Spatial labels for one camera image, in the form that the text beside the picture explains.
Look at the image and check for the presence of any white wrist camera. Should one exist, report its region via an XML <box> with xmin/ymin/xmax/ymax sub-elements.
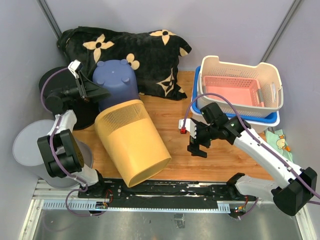
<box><xmin>67</xmin><ymin>59</ymin><xmax>83</xmax><ymax>79</ymax></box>
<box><xmin>178</xmin><ymin>118</ymin><xmax>198</xmax><ymax>139</ymax></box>

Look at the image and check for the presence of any aluminium frame rail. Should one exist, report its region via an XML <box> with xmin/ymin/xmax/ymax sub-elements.
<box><xmin>260</xmin><ymin>0</ymin><xmax>304</xmax><ymax>63</ymax></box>
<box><xmin>36</xmin><ymin>0</ymin><xmax>62</xmax><ymax>39</ymax></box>

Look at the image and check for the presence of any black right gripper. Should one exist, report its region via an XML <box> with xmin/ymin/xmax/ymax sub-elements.
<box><xmin>187</xmin><ymin>119</ymin><xmax>218</xmax><ymax>158</ymax></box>

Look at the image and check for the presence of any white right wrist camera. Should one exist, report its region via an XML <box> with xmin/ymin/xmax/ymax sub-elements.
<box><xmin>178</xmin><ymin>118</ymin><xmax>198</xmax><ymax>139</ymax></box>

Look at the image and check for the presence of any green cloth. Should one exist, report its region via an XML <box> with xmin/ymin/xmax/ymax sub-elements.
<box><xmin>265</xmin><ymin>129</ymin><xmax>293</xmax><ymax>162</ymax></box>

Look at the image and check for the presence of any blue bucket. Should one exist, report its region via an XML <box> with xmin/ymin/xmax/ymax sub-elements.
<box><xmin>92</xmin><ymin>59</ymin><xmax>140</xmax><ymax>112</ymax></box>

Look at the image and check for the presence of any grey bucket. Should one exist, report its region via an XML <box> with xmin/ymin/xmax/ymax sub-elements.
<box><xmin>12</xmin><ymin>118</ymin><xmax>99</xmax><ymax>189</ymax></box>

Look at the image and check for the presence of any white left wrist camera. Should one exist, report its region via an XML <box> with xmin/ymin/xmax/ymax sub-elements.
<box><xmin>67</xmin><ymin>59</ymin><xmax>83</xmax><ymax>79</ymax></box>

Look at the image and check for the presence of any blue rimmed white tub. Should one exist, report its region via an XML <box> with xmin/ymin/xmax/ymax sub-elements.
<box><xmin>190</xmin><ymin>66</ymin><xmax>280</xmax><ymax>134</ymax></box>

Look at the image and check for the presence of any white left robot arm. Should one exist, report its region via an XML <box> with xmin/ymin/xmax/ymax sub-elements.
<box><xmin>37</xmin><ymin>67</ymin><xmax>110</xmax><ymax>198</ymax></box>

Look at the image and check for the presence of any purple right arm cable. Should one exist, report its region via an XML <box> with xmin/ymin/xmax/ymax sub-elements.
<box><xmin>183</xmin><ymin>92</ymin><xmax>320</xmax><ymax>221</ymax></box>

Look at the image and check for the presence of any yellow slatted basket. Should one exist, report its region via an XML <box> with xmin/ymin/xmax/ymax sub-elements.
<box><xmin>94</xmin><ymin>99</ymin><xmax>172</xmax><ymax>188</ymax></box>

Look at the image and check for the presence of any black mounting rail plate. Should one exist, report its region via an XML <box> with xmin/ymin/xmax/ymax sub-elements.
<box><xmin>77</xmin><ymin>178</ymin><xmax>256</xmax><ymax>209</ymax></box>

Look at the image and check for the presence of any right aluminium frame rail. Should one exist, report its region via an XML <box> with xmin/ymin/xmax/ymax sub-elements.
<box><xmin>260</xmin><ymin>0</ymin><xmax>304</xmax><ymax>63</ymax></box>

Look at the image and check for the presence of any beige perforated basket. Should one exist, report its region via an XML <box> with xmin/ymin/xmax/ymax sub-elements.
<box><xmin>195</xmin><ymin>55</ymin><xmax>284</xmax><ymax>121</ymax></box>

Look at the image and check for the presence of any black floral pillow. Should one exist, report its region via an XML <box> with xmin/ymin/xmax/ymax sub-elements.
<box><xmin>56</xmin><ymin>26</ymin><xmax>192</xmax><ymax>101</ymax></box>

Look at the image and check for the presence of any pink small tray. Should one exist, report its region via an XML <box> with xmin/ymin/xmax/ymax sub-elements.
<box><xmin>202</xmin><ymin>75</ymin><xmax>265</xmax><ymax>107</ymax></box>

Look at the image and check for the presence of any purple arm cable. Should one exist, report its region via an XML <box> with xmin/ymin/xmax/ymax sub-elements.
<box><xmin>183</xmin><ymin>92</ymin><xmax>320</xmax><ymax>221</ymax></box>
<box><xmin>40</xmin><ymin>67</ymin><xmax>111</xmax><ymax>217</ymax></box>

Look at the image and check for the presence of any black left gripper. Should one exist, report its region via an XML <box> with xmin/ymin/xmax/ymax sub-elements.
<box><xmin>49</xmin><ymin>71</ymin><xmax>111</xmax><ymax>104</ymax></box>

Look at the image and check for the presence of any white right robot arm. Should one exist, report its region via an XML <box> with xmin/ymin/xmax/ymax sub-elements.
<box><xmin>178</xmin><ymin>102</ymin><xmax>318</xmax><ymax>216</ymax></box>

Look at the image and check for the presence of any black large bucket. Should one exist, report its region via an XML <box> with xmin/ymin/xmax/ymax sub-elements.
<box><xmin>38</xmin><ymin>66</ymin><xmax>99</xmax><ymax>130</ymax></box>

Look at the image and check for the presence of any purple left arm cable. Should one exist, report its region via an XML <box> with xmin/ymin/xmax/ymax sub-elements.
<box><xmin>40</xmin><ymin>67</ymin><xmax>111</xmax><ymax>217</ymax></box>

